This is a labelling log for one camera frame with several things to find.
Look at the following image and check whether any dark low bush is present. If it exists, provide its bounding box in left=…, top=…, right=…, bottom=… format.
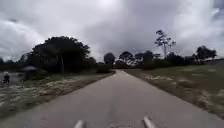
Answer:
left=95, top=64, right=114, bottom=75

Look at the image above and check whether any grey paved path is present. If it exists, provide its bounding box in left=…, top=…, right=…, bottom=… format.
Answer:
left=0, top=69, right=224, bottom=128

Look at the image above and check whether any row of distant trees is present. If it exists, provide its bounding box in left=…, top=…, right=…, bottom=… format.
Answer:
left=98, top=45, right=224, bottom=71

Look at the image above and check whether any large dark tree clump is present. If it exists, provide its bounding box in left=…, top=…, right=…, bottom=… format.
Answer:
left=17, top=35, right=98, bottom=75

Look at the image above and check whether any tall thin tree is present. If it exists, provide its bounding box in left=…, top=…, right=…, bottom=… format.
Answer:
left=154, top=29, right=177, bottom=60

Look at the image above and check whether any robot's own part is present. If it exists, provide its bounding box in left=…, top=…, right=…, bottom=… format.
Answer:
left=142, top=115, right=157, bottom=128
left=73, top=119, right=86, bottom=128

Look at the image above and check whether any grass field with dry patches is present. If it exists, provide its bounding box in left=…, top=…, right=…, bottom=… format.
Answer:
left=123, top=59, right=224, bottom=120

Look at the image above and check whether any grass verge with dry patches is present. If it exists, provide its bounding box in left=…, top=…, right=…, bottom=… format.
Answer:
left=0, top=70, right=117, bottom=120

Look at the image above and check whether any person with umbrella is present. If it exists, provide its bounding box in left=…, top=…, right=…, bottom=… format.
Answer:
left=20, top=65, right=38, bottom=81

